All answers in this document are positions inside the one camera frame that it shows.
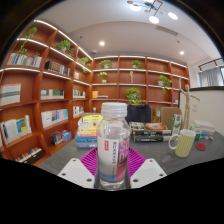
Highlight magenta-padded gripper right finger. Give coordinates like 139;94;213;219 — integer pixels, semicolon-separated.
128;147;168;190

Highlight colourful book stack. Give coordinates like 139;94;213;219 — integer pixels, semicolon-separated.
75;113;104;150

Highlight dark blue chair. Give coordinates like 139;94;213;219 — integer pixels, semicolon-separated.
125;103;153;124

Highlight branching ceiling lamp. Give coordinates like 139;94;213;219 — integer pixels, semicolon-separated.
126;0;179;25

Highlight ceiling air vent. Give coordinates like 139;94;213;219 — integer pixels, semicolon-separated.
155;25;180;37

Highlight tan chair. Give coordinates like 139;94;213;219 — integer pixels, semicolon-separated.
160;106;183;130

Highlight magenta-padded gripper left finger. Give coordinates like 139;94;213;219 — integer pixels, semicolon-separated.
57;147;101;190

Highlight grey window curtain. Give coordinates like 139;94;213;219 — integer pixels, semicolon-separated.
197;66;224;88

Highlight wooden shelf unit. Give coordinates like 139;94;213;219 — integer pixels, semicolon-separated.
0;19;191;167

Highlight stack of white packages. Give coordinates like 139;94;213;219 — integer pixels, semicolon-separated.
191;119;216;136

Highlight wooden artist mannequin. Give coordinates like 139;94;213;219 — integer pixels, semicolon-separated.
178;78;201;131

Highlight yellow striped white mug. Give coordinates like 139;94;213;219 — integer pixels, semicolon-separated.
168;129;197;158

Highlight clear plastic water bottle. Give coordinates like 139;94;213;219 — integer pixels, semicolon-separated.
95;102;132;191

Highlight green white drink carton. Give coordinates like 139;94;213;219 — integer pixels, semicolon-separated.
170;113;183;136

